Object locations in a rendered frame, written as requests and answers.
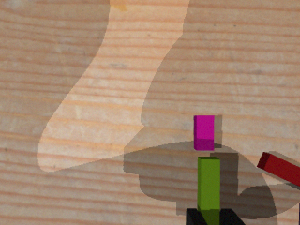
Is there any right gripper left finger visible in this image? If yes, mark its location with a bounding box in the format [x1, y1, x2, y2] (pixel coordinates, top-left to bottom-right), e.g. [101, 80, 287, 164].
[186, 208, 207, 225]

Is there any lime green rod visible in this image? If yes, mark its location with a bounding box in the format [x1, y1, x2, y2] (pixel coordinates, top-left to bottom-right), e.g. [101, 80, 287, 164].
[198, 157, 220, 225]

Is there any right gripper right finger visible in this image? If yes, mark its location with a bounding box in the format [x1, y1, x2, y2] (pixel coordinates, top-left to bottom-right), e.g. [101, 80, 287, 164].
[219, 208, 246, 225]

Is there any magenta block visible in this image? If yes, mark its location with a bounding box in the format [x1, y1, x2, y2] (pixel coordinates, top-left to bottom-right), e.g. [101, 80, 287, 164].
[194, 115, 214, 151]

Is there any red rod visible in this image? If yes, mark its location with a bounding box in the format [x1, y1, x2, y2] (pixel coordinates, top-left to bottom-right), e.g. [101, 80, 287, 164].
[257, 152, 300, 187]

